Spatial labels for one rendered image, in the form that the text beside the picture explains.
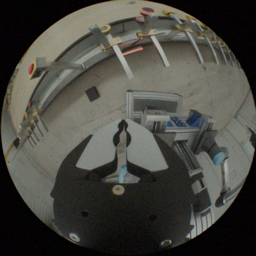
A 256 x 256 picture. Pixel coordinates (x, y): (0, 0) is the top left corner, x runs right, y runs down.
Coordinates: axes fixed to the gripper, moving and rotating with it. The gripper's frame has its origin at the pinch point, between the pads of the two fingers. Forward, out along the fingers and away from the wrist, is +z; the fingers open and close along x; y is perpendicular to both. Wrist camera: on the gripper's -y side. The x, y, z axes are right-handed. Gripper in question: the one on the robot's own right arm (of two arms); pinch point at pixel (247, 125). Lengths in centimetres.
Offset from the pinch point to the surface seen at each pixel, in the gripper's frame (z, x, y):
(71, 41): 42, -120, -40
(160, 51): 46, -63, -26
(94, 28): 20, -95, -28
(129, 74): 46, -82, -8
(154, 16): 21, -73, -38
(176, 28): 36, -54, -47
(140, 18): 41, -75, -53
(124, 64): 46, -85, -14
